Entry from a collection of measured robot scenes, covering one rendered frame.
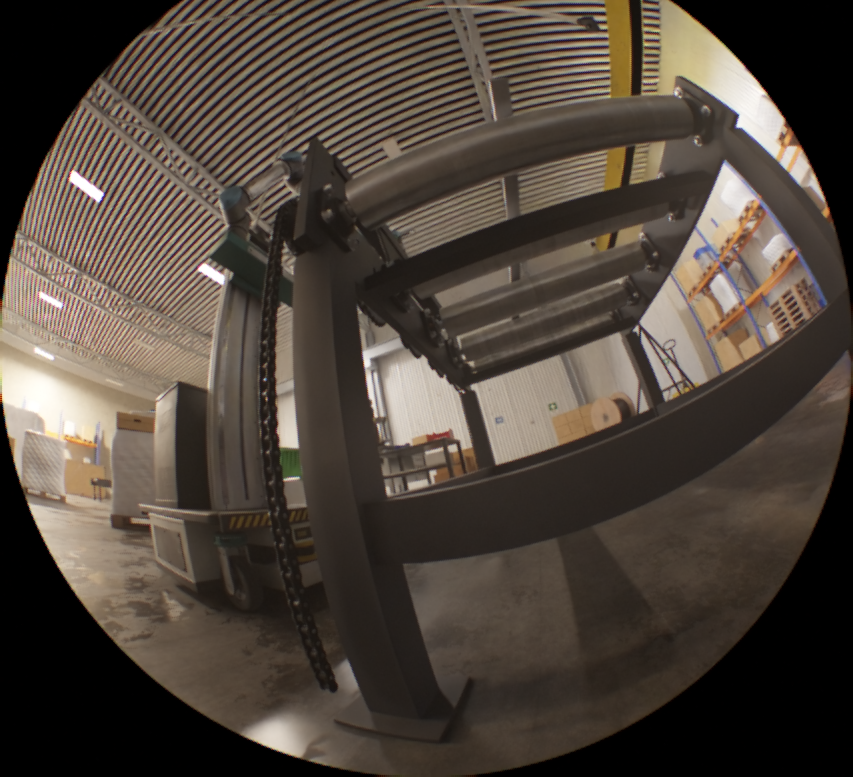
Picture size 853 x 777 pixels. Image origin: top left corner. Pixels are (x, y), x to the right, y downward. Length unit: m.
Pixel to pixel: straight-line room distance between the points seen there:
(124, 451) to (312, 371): 3.51
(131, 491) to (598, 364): 12.40
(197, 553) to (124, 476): 2.78
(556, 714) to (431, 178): 0.81
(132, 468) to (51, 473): 4.69
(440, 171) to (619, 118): 0.38
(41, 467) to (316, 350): 8.03
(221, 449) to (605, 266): 1.53
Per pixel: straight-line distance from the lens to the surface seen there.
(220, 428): 1.25
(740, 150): 0.81
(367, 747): 0.48
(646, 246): 1.21
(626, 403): 7.59
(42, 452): 8.23
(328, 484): 0.37
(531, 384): 11.19
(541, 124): 0.60
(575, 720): 0.45
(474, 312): 1.00
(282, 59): 8.23
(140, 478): 3.78
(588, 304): 1.33
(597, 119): 0.65
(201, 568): 1.09
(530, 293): 1.01
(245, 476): 1.33
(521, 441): 10.94
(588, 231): 0.83
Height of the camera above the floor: 0.35
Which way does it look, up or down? 24 degrees up
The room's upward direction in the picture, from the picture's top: 13 degrees counter-clockwise
